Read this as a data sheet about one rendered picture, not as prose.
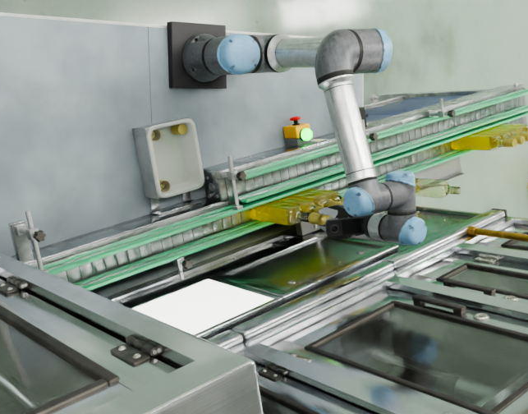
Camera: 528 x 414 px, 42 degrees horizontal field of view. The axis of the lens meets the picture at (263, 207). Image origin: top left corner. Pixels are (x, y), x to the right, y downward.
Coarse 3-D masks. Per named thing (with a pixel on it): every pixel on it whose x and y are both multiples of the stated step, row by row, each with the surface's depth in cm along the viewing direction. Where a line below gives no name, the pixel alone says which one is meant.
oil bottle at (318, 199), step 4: (300, 192) 230; (304, 192) 229; (288, 196) 229; (292, 196) 227; (296, 196) 226; (300, 196) 225; (304, 196) 224; (308, 196) 223; (312, 196) 222; (316, 196) 221; (320, 196) 221; (324, 196) 221; (312, 200) 220; (316, 200) 219; (320, 200) 219; (324, 200) 219; (328, 200) 221; (316, 204) 219; (320, 204) 219
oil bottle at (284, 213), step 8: (256, 208) 224; (264, 208) 221; (272, 208) 218; (280, 208) 215; (288, 208) 213; (296, 208) 213; (256, 216) 225; (264, 216) 222; (272, 216) 219; (280, 216) 216; (288, 216) 213; (288, 224) 214
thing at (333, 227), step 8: (328, 224) 190; (336, 224) 190; (344, 224) 191; (352, 224) 191; (360, 224) 191; (328, 232) 191; (336, 232) 190; (344, 232) 191; (352, 232) 191; (360, 232) 191
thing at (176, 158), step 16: (160, 128) 216; (192, 128) 216; (160, 144) 217; (176, 144) 220; (192, 144) 218; (160, 160) 217; (176, 160) 221; (192, 160) 220; (160, 176) 218; (176, 176) 221; (192, 176) 222; (160, 192) 210; (176, 192) 214
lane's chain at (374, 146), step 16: (480, 112) 305; (496, 112) 312; (416, 128) 278; (432, 128) 284; (448, 128) 291; (368, 144) 261; (384, 144) 267; (400, 144) 272; (320, 160) 246; (336, 160) 251; (256, 176) 228; (272, 176) 232; (288, 176) 237; (240, 192) 224
